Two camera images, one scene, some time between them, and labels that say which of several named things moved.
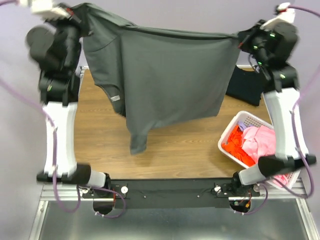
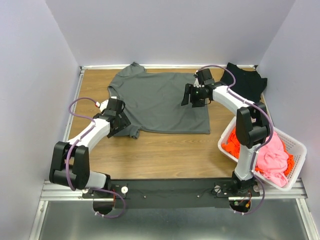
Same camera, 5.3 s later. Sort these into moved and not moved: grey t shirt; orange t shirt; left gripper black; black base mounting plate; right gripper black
Moved: left gripper black; grey t shirt; right gripper black
Not moved: orange t shirt; black base mounting plate
